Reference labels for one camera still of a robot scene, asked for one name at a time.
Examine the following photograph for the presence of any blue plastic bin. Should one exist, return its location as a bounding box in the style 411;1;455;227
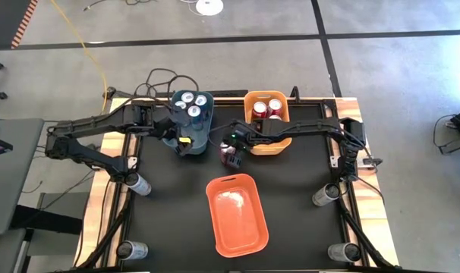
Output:
161;89;215;156

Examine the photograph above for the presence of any black diagonal support strut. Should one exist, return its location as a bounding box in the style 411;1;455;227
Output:
76;193;134;270
342;212;396;270

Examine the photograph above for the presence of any white round disc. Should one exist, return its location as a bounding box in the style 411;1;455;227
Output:
195;0;224;17

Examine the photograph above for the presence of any grey desk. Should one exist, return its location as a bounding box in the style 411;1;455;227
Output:
0;118;45;236

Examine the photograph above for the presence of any black mat orange striped edge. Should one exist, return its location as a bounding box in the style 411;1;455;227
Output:
0;0;39;50

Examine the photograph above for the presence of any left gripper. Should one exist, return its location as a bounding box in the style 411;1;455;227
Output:
150;111;194;158

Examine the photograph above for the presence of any black aluminium table frame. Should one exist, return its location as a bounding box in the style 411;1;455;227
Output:
100;89;400;273

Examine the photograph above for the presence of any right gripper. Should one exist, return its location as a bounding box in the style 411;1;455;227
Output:
221;120;262;169

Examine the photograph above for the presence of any white Celsius drink can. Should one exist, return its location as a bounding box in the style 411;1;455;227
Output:
124;172;153;197
327;242;363;263
311;183;341;207
115;240;150;262

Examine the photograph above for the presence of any yellow plastic bin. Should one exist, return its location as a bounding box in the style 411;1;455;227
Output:
244;89;293;156

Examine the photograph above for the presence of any yellow power cable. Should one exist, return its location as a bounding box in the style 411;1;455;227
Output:
49;0;109;118

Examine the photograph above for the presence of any orange plastic bin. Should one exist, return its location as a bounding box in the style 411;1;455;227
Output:
205;173;270;259

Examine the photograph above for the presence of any black looped floor cable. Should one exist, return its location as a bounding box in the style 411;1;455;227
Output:
133;67;178;98

